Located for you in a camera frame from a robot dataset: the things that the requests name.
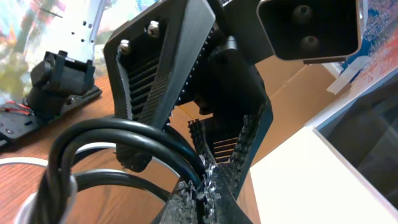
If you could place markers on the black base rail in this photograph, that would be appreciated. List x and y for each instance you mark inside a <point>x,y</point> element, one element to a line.
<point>15,124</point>

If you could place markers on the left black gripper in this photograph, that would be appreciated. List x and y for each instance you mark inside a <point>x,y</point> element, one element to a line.
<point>182,51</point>

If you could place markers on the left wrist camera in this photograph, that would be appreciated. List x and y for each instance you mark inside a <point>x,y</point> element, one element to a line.
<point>313,30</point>

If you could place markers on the white board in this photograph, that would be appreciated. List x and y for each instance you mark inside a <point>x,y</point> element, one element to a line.
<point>306,179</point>

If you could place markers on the colourful painted backdrop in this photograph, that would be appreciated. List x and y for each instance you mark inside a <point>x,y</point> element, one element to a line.
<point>28,31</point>

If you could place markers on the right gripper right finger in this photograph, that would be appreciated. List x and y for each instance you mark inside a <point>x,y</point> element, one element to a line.
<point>216,203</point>

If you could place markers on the cardboard panel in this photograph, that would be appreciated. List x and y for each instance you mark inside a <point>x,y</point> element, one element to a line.
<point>298,93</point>

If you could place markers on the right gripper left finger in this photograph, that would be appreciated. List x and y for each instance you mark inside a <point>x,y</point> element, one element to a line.
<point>182,206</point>

